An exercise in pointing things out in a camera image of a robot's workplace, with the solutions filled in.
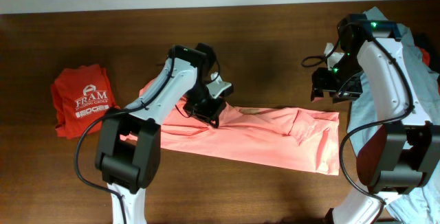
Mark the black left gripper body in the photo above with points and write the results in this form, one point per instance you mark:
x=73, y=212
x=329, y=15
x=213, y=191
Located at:
x=201, y=104

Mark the red folded printed t-shirt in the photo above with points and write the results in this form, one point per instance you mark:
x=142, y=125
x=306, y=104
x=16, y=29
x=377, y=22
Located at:
x=80, y=96

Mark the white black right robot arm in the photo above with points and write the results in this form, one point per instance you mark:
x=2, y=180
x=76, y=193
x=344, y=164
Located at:
x=404, y=150

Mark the light blue t-shirt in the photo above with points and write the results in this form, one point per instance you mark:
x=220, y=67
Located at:
x=422, y=204

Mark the dark red garment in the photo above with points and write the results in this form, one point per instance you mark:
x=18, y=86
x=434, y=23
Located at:
x=430, y=55

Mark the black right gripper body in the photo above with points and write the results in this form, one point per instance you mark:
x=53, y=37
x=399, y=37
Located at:
x=341, y=82

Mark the salmon pink t-shirt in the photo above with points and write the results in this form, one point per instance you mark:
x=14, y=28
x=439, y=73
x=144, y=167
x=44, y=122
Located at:
x=291, y=137

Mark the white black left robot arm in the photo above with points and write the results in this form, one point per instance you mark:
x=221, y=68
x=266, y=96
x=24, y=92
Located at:
x=129, y=153

